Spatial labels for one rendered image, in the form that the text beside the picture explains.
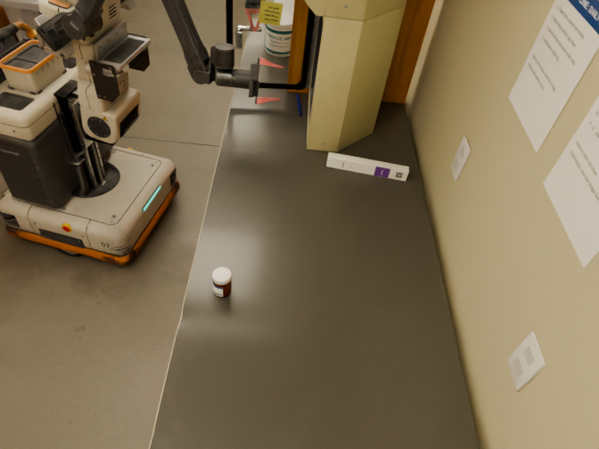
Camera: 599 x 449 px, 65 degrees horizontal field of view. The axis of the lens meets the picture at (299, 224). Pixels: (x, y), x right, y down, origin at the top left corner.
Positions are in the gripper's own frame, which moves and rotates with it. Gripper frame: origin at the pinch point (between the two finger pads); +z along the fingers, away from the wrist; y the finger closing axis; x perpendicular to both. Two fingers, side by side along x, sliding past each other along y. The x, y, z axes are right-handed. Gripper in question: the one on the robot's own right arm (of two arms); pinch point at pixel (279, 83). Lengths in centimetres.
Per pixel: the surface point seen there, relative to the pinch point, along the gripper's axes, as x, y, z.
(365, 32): -8.3, 16.9, 23.7
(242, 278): -40, -50, -4
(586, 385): -92, -39, 56
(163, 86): 214, -15, -92
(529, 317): -73, -38, 55
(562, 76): -63, 8, 55
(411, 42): 32, 19, 47
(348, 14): -12.1, 20.6, 17.8
